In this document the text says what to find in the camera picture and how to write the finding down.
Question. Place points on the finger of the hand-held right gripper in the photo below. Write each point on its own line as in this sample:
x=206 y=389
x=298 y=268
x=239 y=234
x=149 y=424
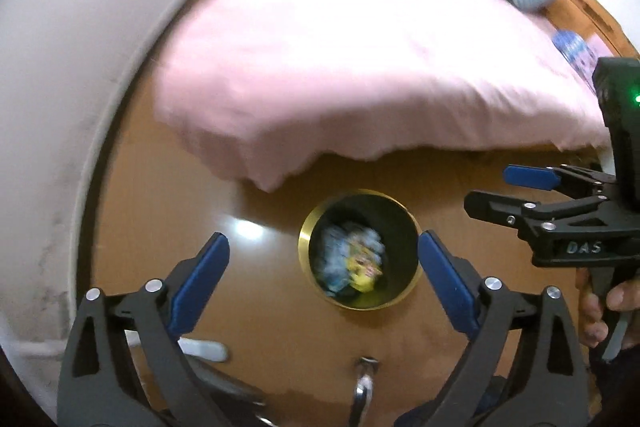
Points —
x=530 y=177
x=495 y=207

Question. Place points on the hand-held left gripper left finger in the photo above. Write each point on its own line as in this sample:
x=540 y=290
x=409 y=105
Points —
x=200 y=277

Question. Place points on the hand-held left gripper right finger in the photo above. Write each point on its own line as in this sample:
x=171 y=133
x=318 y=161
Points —
x=445 y=279

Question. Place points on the black bin with gold rim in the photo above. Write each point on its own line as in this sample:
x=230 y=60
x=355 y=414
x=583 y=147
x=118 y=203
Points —
x=400 y=257

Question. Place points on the yellow snack packet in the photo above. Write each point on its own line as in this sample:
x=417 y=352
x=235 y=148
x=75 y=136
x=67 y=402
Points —
x=365 y=269

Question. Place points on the colourful trash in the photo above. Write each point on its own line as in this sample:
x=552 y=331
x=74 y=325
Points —
x=332 y=257

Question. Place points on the person's right hand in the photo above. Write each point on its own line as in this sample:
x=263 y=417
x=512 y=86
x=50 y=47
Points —
x=587 y=307

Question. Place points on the white plastic bar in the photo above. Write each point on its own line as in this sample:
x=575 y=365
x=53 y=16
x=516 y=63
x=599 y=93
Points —
x=202 y=349

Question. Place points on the pink bed blanket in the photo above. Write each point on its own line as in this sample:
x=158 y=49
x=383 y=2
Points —
x=350 y=52

